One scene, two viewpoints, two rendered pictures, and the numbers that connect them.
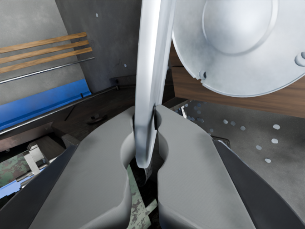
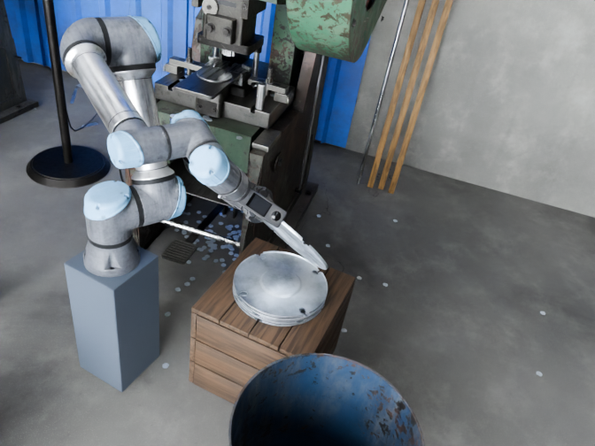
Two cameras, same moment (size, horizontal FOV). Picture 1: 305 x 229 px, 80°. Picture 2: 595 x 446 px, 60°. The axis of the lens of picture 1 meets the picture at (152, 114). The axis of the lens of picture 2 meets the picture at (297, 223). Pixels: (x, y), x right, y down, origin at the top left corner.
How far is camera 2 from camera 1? 1.24 m
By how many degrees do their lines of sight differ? 10
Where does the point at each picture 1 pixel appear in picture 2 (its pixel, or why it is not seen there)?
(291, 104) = (218, 288)
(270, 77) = (242, 281)
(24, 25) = (449, 124)
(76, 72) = (360, 143)
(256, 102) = (227, 276)
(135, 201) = not seen: hidden behind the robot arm
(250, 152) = not seen: hidden behind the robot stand
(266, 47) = (258, 286)
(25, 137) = (304, 78)
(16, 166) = (282, 57)
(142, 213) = not seen: hidden behind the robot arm
